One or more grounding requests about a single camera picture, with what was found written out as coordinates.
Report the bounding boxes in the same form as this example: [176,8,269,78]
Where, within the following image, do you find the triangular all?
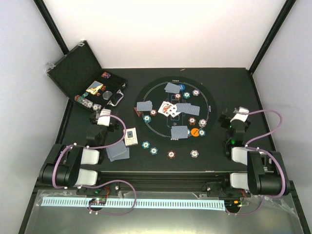
[134,107,144,117]

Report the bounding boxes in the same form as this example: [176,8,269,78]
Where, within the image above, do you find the blue white chip mat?
[192,90,200,96]
[198,119,207,127]

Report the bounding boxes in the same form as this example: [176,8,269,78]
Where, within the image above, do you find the single green poker chip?
[141,141,150,149]

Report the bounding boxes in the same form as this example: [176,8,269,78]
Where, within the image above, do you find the chips row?
[74,95,93,108]

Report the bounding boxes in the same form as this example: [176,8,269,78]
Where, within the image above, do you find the orange round button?
[191,128,199,137]

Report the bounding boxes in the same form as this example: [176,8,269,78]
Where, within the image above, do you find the blue white chip mat top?
[192,90,200,96]

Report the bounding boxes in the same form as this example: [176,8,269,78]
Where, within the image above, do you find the blue white poker chip stack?
[190,150,199,158]

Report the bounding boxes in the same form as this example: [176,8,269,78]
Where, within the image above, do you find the face up card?
[167,105,180,117]
[158,101,173,116]

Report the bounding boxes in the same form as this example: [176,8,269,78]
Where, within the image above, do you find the brown poker chip stack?
[167,151,176,158]

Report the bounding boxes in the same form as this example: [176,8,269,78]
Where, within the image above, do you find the blue round button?
[179,84,185,92]

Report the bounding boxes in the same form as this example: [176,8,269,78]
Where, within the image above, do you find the blue patterned card deck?
[106,141,127,159]

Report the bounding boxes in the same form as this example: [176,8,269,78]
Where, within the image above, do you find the face down card mat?
[176,103,191,112]

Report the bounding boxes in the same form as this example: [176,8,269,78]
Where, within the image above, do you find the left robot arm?
[39,108,122,195]

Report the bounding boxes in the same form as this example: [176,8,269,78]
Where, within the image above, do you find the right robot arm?
[218,107,291,198]

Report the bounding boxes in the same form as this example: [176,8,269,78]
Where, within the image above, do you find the playing card deck box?
[124,128,138,146]

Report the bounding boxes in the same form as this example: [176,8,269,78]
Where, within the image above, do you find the two blue white chips in case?
[92,104,101,111]

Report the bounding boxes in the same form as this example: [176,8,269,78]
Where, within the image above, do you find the silver dealer button in case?
[102,91,113,100]

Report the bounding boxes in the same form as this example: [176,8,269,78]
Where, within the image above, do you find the red dice in case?
[96,85,106,97]

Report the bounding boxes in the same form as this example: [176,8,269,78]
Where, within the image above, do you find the card deck in case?
[86,81,103,95]

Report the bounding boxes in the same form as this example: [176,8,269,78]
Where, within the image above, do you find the purple chips in case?
[101,72,111,78]

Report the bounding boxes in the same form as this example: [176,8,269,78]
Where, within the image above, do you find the black poker case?
[46,40,128,112]

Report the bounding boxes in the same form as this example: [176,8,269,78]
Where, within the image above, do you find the round black poker mat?
[135,77,217,147]

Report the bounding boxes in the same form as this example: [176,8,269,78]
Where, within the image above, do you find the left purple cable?
[53,114,137,215]

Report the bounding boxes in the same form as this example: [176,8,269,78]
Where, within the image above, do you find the purple cable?
[225,110,286,217]
[53,114,137,215]

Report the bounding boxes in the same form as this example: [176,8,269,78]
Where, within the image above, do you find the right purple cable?
[225,110,286,217]

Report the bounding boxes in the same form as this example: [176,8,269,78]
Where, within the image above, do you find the black aluminium rail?
[97,172,230,192]

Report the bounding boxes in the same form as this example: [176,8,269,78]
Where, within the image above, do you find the white slotted cable duct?
[41,197,225,211]

